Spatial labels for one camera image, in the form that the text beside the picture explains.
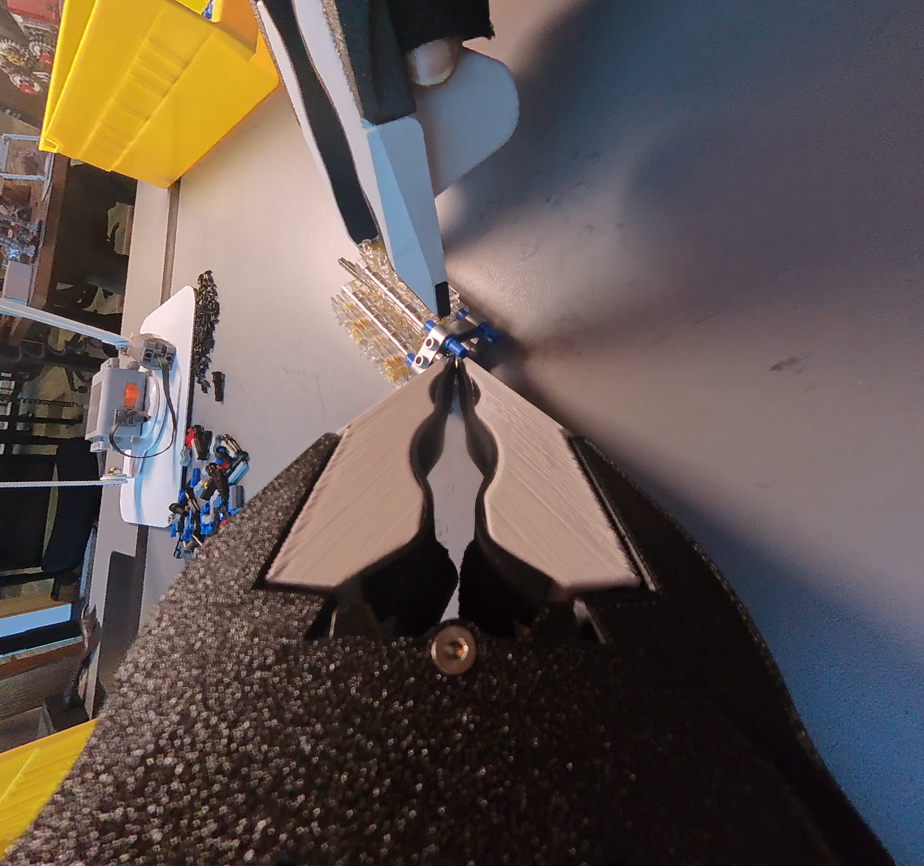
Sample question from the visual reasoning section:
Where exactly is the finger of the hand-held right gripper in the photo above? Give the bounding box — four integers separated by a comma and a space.
283, 0, 451, 317
255, 0, 382, 245

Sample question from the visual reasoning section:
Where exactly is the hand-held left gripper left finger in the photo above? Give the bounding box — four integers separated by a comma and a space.
266, 358, 461, 601

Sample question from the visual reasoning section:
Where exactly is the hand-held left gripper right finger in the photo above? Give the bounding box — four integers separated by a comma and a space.
461, 358, 642, 601

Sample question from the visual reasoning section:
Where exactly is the clear block with yellow pistons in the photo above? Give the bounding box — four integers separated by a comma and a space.
331, 241, 466, 385

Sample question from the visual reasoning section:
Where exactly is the grey beam frame with holes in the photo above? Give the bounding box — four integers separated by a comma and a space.
413, 309, 502, 377

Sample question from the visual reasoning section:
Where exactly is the pile of mixed building parts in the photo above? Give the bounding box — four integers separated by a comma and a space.
167, 429, 251, 561

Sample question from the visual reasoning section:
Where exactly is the yellow plastic bin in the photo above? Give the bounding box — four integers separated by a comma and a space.
39, 0, 280, 190
0, 719, 100, 854

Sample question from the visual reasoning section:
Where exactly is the pile of black pins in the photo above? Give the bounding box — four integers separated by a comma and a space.
189, 270, 222, 398

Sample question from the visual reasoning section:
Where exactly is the white and wooden book stand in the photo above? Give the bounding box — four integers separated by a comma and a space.
0, 287, 201, 529

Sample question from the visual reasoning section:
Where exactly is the grey motor block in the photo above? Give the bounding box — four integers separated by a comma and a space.
85, 332, 179, 457

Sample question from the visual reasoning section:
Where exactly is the toy engine kit box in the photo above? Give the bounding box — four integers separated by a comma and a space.
0, 0, 71, 117

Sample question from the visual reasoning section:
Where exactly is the black motor cable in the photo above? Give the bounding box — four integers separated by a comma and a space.
108, 359, 183, 460

